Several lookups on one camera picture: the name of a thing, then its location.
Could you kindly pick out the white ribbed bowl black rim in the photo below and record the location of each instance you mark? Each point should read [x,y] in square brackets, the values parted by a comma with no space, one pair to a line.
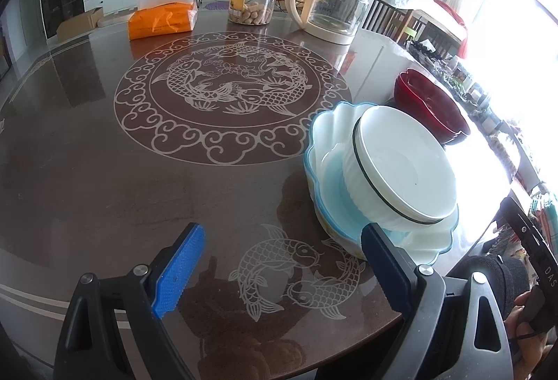
[405,162]

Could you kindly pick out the person's right hand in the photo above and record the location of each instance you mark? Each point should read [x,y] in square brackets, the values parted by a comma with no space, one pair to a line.
[516,314]

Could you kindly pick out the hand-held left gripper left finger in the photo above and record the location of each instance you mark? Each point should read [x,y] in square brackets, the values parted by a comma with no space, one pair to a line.
[178,271]

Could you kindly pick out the cluster of cosmetic bottles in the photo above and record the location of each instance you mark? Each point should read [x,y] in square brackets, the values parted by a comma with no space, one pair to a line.
[464,79]

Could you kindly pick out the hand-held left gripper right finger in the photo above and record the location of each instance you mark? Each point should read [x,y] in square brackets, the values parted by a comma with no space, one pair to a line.
[386,271]

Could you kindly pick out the black tray of items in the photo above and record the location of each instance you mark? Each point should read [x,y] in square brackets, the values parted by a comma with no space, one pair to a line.
[425,51]

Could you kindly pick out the red cloth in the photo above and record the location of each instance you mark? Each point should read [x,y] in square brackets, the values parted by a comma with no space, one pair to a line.
[457,27]

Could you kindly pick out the orange tissue pack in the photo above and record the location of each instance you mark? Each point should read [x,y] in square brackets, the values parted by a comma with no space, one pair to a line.
[161,20]

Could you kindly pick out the wooden slatted bench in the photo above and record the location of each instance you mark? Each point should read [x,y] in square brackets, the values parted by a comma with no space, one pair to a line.
[388,20]

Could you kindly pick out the purple round mat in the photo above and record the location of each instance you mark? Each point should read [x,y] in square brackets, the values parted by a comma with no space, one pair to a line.
[216,6]

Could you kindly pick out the green small chair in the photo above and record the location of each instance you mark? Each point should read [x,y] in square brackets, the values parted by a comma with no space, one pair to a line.
[409,32]

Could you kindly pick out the stack of folded towels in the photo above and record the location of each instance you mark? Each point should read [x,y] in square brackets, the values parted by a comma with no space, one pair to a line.
[545,210]

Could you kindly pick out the red flower-shaped plate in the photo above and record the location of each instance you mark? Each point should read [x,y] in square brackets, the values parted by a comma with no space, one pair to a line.
[418,118]
[460,136]
[440,96]

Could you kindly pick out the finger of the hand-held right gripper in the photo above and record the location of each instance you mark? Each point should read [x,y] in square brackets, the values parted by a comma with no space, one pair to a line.
[516,216]

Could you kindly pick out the cardboard box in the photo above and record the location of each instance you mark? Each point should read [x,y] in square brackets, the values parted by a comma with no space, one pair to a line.
[80,25]

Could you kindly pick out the blue white scalloped bowl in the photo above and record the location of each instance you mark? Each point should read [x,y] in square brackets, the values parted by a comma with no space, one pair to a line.
[327,171]

